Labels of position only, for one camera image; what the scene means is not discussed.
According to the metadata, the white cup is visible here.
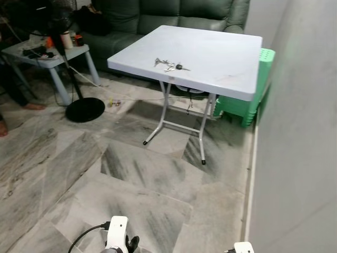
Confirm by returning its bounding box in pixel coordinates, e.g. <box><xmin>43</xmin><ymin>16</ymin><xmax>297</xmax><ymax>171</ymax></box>
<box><xmin>61</xmin><ymin>32</ymin><xmax>73</xmax><ymax>50</ymax></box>

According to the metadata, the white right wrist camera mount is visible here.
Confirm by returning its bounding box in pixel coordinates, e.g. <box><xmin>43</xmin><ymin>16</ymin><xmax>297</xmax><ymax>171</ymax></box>
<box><xmin>233</xmin><ymin>241</ymin><xmax>255</xmax><ymax>253</ymax></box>

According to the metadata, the black standing fan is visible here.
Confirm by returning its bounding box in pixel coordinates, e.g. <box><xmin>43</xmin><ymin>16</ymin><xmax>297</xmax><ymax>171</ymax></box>
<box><xmin>32</xmin><ymin>0</ymin><xmax>106</xmax><ymax>123</ymax></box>

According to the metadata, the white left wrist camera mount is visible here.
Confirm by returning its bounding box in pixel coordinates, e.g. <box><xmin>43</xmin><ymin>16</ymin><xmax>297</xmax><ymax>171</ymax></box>
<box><xmin>104</xmin><ymin>216</ymin><xmax>130</xmax><ymax>251</ymax></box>

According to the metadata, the dark green leather sofa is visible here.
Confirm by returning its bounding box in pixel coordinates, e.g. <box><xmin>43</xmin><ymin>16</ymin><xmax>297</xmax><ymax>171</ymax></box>
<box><xmin>79</xmin><ymin>0</ymin><xmax>251</xmax><ymax>57</ymax></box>

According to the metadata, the person bare foot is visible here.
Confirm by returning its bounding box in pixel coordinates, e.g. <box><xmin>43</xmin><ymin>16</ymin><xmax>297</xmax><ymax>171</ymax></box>
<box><xmin>24</xmin><ymin>102</ymin><xmax>47</xmax><ymax>111</ymax></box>

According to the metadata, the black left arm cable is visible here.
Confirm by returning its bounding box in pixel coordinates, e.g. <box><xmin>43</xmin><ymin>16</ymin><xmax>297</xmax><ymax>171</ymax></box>
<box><xmin>67</xmin><ymin>222</ymin><xmax>111</xmax><ymax>253</ymax></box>

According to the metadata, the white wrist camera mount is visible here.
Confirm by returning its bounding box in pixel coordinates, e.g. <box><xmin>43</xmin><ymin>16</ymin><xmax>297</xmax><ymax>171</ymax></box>
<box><xmin>104</xmin><ymin>216</ymin><xmax>130</xmax><ymax>251</ymax></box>
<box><xmin>233</xmin><ymin>241</ymin><xmax>255</xmax><ymax>253</ymax></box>

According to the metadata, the bunch of keys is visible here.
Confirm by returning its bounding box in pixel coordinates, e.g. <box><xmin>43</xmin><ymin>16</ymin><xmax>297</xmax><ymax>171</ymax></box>
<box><xmin>154</xmin><ymin>57</ymin><xmax>191</xmax><ymax>73</ymax></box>

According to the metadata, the person leg in dark trousers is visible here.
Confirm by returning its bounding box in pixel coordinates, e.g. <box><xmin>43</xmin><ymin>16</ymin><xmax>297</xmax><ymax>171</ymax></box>
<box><xmin>0</xmin><ymin>58</ymin><xmax>32</xmax><ymax>106</ymax></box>

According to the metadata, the stack of green plastic stools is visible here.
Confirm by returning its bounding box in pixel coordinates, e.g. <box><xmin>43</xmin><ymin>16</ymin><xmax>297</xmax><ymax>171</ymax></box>
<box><xmin>215</xmin><ymin>48</ymin><xmax>276</xmax><ymax>127</ymax></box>

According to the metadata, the black power strip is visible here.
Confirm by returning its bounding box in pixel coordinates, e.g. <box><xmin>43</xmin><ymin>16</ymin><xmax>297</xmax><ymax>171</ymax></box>
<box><xmin>25</xmin><ymin>49</ymin><xmax>56</xmax><ymax>60</ymax></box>

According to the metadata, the light blue folding table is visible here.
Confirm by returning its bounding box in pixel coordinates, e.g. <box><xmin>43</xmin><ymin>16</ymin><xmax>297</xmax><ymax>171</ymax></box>
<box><xmin>107</xmin><ymin>25</ymin><xmax>263</xmax><ymax>165</ymax></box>

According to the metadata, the small grey side table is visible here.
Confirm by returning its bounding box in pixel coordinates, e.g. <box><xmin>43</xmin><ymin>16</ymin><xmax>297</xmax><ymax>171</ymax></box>
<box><xmin>1</xmin><ymin>41</ymin><xmax>101</xmax><ymax>106</ymax></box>

